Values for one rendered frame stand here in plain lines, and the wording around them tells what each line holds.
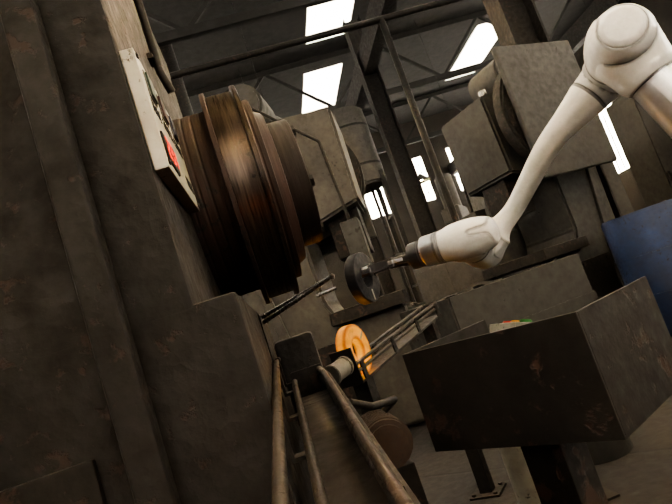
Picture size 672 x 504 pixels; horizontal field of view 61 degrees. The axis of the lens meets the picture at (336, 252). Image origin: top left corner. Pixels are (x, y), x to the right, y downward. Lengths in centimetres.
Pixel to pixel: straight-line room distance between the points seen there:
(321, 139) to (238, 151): 301
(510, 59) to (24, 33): 418
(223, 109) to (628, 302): 77
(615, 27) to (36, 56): 107
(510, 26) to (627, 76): 438
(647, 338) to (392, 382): 318
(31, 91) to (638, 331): 80
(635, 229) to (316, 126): 232
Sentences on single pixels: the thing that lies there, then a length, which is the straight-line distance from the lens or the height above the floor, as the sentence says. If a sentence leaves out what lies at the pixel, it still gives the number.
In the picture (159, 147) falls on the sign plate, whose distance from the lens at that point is 81.
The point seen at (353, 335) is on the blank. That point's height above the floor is 75.
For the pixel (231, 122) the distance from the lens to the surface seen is 110.
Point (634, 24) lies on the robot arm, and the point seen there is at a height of 117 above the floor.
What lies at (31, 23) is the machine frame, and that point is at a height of 128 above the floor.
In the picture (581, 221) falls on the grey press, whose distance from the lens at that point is 503.
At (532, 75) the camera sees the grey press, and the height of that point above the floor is 214.
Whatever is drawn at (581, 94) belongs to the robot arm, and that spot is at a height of 113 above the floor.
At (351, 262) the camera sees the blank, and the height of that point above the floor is 95.
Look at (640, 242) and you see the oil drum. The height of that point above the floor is 67.
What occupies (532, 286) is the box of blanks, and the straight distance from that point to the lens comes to 361.
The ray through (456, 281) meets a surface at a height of 83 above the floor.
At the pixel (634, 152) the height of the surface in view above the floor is 146.
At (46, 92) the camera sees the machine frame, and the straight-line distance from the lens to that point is 84.
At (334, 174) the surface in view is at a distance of 397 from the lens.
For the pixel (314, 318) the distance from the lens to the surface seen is 390.
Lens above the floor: 78
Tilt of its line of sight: 7 degrees up
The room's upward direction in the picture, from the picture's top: 19 degrees counter-clockwise
